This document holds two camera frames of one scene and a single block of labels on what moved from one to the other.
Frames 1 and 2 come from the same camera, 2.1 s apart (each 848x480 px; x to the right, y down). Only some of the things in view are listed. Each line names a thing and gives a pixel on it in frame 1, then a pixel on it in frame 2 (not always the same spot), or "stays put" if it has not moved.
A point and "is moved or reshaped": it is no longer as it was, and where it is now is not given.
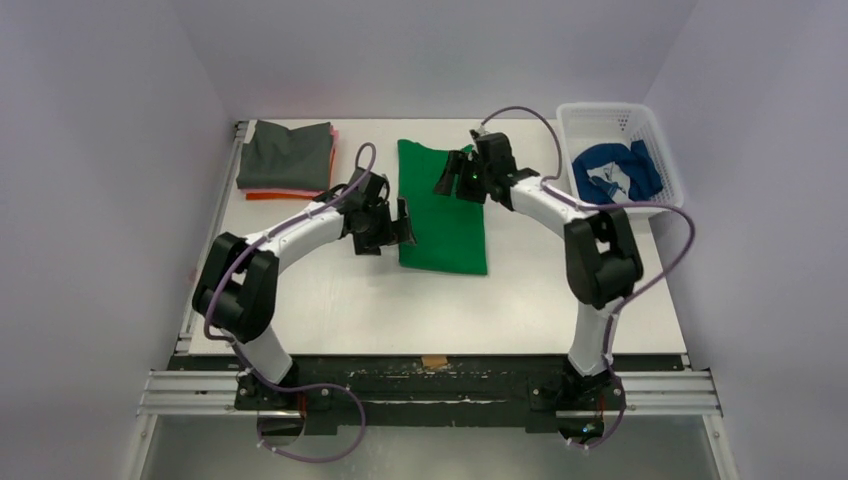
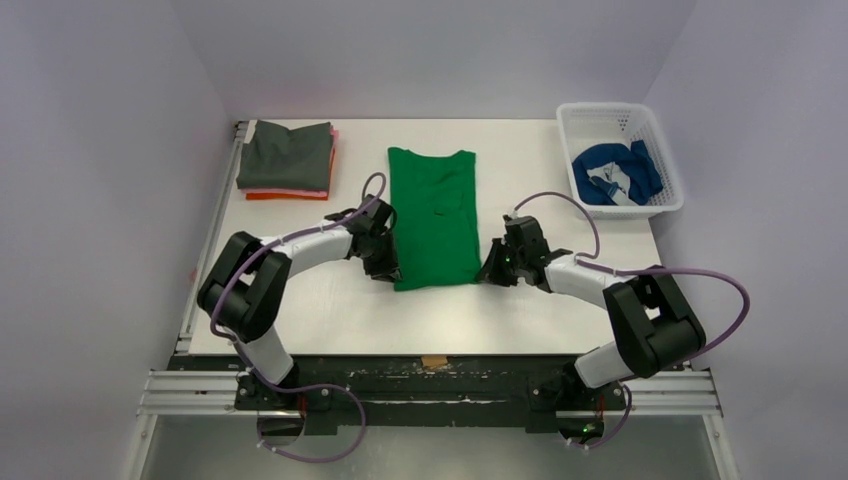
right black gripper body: [465, 178] → [500, 261]
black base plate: [432, 390] stays put
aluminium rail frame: [191, 389] stays put
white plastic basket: [614, 154] stays put
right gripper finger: [444, 184] → [499, 268]
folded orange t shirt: [290, 196] stays put
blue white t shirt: [635, 160] stays put
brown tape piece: [432, 361] stays put
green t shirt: [449, 231] is moved or reshaped
